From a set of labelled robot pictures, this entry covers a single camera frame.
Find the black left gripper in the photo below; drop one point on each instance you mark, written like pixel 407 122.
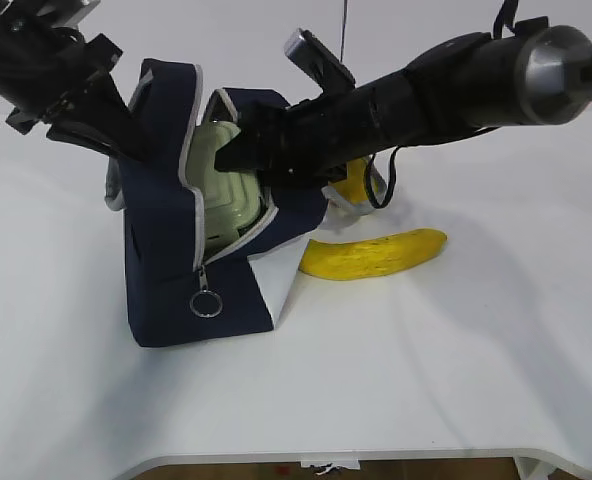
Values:
pixel 76 85

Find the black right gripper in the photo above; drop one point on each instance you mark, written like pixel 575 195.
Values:
pixel 303 144

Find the glass container green lid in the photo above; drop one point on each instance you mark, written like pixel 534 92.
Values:
pixel 233 201

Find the yellow pear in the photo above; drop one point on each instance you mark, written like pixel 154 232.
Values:
pixel 352 188

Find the yellow banana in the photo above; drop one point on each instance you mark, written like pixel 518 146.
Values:
pixel 372 258

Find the navy and white lunch bag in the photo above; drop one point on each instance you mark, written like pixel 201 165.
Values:
pixel 177 293

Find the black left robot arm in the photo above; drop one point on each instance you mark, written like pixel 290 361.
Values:
pixel 25 40

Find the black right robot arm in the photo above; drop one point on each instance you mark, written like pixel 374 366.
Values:
pixel 461 88

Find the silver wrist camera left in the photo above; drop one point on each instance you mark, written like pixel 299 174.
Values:
pixel 66 13

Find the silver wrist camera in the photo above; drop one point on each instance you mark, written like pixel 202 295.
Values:
pixel 66 13
pixel 314 59

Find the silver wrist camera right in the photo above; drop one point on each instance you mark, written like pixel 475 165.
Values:
pixel 314 59

